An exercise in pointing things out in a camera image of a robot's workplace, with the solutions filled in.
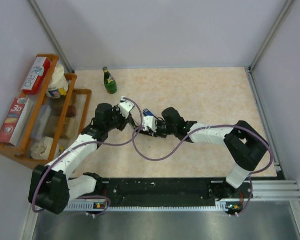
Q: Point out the red white box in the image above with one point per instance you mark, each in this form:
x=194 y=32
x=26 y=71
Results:
x=36 y=76
x=14 y=123

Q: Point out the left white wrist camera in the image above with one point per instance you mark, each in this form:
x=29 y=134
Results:
x=125 y=106

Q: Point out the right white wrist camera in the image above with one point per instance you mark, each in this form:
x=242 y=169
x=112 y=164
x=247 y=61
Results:
x=149 y=123

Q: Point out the white cloth roll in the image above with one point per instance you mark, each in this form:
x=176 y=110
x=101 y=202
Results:
x=41 y=149

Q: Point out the brown block on shelf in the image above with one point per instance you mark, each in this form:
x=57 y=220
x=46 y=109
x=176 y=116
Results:
x=71 y=111

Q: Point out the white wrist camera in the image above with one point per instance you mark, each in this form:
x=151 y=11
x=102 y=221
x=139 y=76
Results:
x=149 y=123
x=125 y=106

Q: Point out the green glass bottle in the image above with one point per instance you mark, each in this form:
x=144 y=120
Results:
x=109 y=81

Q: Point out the white paper bag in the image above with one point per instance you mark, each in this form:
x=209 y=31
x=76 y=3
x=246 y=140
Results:
x=58 y=86

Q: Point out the blue stapler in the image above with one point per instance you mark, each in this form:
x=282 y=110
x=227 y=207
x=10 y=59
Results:
x=147 y=113

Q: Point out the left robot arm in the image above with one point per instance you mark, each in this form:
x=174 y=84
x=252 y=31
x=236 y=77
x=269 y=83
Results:
x=51 y=187

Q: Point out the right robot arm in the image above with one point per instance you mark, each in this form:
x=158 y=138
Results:
x=245 y=145

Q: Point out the red white box lower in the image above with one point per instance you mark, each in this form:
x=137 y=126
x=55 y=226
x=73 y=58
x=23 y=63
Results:
x=14 y=123

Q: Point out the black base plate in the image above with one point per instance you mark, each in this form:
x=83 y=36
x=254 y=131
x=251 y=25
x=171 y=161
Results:
x=169 y=192

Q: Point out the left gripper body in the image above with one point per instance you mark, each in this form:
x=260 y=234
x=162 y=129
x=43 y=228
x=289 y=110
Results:
x=118 y=120

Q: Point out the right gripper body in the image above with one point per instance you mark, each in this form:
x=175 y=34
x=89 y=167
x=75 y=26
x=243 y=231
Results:
x=162 y=129

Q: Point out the red white box upper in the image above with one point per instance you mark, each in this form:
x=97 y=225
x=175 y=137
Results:
x=36 y=76

